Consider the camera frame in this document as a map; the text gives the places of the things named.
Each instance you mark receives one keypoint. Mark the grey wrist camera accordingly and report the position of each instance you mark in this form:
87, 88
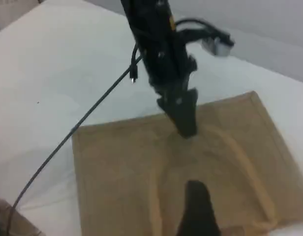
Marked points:
219, 45

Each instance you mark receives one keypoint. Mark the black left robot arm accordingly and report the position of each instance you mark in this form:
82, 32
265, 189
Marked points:
149, 22

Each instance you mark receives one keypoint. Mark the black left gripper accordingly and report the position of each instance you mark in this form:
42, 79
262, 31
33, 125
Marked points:
166, 68

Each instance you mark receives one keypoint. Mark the brown jute tote bag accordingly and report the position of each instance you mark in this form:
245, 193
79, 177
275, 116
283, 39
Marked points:
141, 177

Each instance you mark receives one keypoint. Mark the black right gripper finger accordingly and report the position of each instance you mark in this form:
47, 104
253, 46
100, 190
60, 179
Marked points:
198, 211

